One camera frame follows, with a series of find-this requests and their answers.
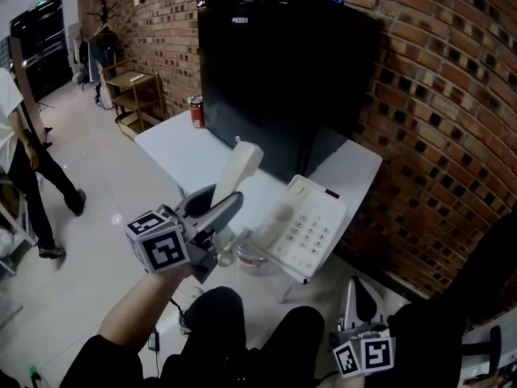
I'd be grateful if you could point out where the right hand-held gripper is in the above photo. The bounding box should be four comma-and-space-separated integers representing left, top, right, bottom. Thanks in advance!
329, 276, 397, 379

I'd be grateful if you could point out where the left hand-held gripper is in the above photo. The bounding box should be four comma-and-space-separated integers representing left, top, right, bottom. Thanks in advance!
124, 183, 245, 285

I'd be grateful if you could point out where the white telephone handset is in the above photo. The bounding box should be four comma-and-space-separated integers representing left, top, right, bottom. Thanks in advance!
211, 135, 265, 206

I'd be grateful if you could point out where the person's left forearm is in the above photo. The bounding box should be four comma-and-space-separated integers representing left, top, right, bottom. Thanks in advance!
96, 264, 195, 356

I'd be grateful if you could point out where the white table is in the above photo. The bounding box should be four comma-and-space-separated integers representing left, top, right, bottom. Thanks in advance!
133, 108, 385, 304

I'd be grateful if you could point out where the clear large water jug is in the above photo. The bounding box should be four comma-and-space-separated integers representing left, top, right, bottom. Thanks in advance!
235, 240, 284, 278

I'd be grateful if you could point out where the black office chair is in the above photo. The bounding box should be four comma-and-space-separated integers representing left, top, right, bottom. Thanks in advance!
386, 300, 505, 388

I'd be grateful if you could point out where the person's right leg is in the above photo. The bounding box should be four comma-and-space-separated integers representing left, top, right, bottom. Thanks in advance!
246, 305, 326, 388

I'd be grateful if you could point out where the person's leg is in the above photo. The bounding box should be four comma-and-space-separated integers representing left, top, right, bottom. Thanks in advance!
159, 285, 248, 388
246, 305, 326, 388

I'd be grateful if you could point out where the red drink can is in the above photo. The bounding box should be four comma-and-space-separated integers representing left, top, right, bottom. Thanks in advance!
189, 95, 207, 130

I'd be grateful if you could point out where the cream telephone base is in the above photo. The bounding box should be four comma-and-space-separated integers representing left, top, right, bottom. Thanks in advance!
249, 173, 351, 285

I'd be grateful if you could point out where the white side desk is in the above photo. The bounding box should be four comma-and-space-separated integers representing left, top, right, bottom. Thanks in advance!
460, 308, 517, 388

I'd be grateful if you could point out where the black draped cloth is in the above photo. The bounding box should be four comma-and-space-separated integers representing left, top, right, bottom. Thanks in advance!
442, 211, 517, 325

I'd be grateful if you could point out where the person's left leg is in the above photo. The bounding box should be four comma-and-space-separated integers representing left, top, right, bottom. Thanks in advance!
159, 285, 248, 388

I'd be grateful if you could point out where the wooden shelf cart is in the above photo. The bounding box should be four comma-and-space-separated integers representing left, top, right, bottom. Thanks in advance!
99, 57, 167, 140

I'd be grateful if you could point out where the large black monitor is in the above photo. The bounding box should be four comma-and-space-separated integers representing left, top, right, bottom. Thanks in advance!
196, 0, 382, 182

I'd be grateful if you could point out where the dark hanging jacket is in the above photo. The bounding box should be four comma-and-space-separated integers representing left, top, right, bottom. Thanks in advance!
88, 29, 125, 78

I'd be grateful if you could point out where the white metal rack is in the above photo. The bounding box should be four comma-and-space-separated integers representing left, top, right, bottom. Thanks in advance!
0, 167, 38, 276

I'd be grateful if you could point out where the brown leaning board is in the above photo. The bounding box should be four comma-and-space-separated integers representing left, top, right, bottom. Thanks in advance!
8, 36, 53, 147

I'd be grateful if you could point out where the dark coat rack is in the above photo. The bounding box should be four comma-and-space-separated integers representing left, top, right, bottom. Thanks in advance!
86, 0, 122, 36

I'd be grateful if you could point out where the black glass door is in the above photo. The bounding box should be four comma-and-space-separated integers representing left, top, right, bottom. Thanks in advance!
9, 0, 74, 101

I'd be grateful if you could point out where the black floor cable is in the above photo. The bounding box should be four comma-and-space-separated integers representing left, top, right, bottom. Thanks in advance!
149, 296, 191, 382

